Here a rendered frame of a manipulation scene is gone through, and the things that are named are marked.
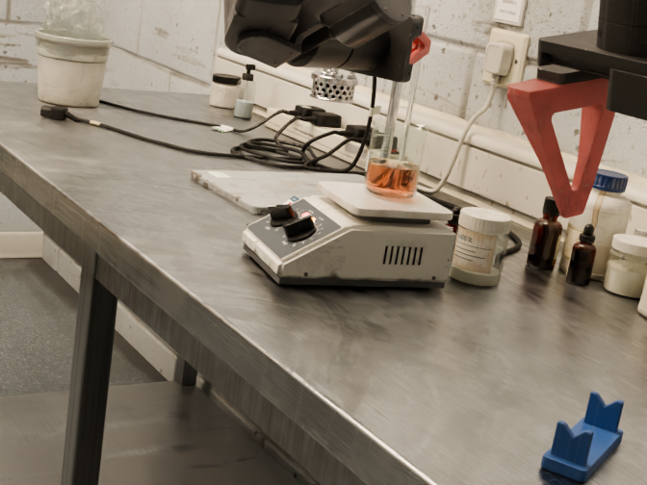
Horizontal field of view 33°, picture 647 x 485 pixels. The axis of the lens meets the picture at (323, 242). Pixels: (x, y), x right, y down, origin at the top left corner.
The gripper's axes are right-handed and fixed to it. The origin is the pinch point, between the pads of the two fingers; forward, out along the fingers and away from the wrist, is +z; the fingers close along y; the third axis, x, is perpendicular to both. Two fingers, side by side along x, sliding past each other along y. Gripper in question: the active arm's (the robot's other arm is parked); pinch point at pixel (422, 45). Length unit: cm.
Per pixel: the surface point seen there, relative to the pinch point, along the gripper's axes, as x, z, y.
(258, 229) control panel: 22.4, -10.5, 9.8
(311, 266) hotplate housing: 23.2, -12.7, -0.3
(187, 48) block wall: 18, 81, 128
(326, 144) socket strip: 24, 48, 52
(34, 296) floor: 100, 83, 183
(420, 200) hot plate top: 16.8, 2.5, -1.7
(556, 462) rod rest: 25, -27, -38
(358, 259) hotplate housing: 22.3, -8.0, -2.6
